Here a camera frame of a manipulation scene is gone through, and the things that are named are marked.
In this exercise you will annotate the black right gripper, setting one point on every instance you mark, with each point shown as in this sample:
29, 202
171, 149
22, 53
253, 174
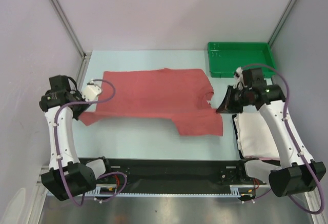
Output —
227, 105

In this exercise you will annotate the white folded shirt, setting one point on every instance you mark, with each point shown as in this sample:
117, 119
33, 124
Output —
256, 137

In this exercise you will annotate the aluminium left corner post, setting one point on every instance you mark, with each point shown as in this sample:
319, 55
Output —
68, 27

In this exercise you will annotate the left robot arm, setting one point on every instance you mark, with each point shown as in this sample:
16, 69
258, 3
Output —
73, 177

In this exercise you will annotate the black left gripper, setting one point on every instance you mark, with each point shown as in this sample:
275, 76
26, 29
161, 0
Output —
76, 115

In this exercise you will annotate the aluminium right corner post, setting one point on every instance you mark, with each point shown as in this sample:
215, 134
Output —
285, 15

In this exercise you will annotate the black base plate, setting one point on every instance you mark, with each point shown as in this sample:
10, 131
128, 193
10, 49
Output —
177, 177

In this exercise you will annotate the aluminium corner post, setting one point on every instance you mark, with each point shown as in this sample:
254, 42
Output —
68, 27
285, 15

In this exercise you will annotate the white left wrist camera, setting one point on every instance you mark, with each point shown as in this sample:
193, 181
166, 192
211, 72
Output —
91, 91

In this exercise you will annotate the aluminium front rail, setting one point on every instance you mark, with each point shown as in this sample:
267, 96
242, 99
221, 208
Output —
44, 172

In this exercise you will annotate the red t shirt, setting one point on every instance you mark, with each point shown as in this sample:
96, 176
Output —
182, 96

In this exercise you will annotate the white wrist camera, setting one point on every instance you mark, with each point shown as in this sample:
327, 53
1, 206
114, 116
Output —
91, 91
239, 85

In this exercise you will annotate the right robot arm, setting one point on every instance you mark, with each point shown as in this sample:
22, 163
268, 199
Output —
298, 172

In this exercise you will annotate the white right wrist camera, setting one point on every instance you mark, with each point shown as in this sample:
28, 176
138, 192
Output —
239, 85

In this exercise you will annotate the green plastic tray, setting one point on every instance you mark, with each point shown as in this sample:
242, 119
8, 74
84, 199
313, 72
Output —
226, 57

